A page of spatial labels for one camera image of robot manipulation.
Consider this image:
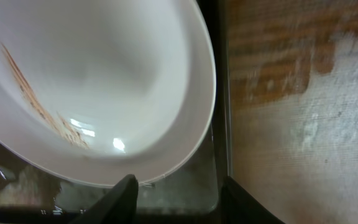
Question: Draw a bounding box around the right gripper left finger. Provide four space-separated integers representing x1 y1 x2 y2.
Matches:
70 174 139 224

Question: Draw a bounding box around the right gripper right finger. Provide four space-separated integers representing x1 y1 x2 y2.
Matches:
221 176 284 224

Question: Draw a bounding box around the pink white plate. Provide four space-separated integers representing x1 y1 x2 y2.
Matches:
0 0 216 187

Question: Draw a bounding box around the brown serving tray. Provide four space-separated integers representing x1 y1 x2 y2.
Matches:
0 1 232 223

